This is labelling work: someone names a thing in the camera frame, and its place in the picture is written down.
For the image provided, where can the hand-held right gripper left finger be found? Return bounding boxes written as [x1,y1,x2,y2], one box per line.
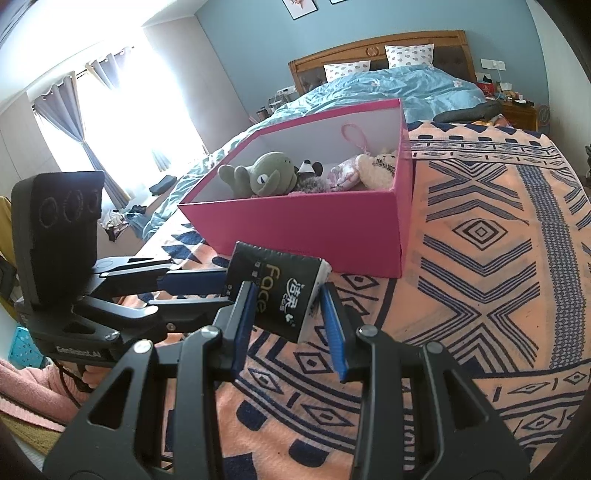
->
[44,281,259,480]

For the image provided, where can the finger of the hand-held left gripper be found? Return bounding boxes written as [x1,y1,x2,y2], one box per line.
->
[92,257,230,297]
[115,296,237,343]

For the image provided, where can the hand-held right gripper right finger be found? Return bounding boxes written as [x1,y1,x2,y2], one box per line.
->
[320,282,529,480]

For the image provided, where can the black tissue pack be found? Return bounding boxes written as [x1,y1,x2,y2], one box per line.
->
[225,241,333,343]

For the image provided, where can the pink cardboard box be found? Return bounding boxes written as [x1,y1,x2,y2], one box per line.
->
[178,98,415,279]

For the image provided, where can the green plush toy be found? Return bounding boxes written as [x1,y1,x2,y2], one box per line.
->
[218,151,298,198]

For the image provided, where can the grey fluffy plush toy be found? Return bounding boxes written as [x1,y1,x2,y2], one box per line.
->
[288,159,331,195]

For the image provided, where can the pink brocade pouch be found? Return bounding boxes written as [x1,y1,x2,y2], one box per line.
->
[328,122,370,190]

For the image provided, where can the beige bunny plush toy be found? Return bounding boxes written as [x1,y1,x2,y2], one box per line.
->
[355,148,400,190]

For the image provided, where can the person's left forearm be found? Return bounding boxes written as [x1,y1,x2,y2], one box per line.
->
[0,357,86,432]

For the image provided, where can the person's left hand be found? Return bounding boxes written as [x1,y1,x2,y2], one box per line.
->
[81,364,112,393]

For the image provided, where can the heap of mixed clothes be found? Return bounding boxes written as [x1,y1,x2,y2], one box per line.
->
[99,205,148,241]

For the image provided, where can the dark garment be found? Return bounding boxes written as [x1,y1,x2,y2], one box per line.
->
[148,175,178,195]

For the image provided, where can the blue plastic basket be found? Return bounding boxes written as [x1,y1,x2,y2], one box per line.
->
[9,325,47,367]

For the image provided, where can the grey purple curtain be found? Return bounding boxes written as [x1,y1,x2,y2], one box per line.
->
[28,78,132,208]
[85,48,172,171]

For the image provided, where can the blue floral duvet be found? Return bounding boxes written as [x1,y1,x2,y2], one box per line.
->
[141,64,488,241]

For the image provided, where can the white printed pillow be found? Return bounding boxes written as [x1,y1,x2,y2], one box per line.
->
[385,44,435,70]
[323,60,371,80]

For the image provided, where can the dark folded clothes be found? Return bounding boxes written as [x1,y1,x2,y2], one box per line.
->
[434,100,503,124]

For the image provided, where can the wooden bed headboard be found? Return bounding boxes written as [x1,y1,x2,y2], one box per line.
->
[288,30,468,95]

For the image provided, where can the wooden nightstand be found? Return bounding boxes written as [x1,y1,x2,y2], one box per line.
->
[499,99,539,132]

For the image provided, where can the light wardrobe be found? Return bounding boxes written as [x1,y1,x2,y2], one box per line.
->
[526,0,591,139]

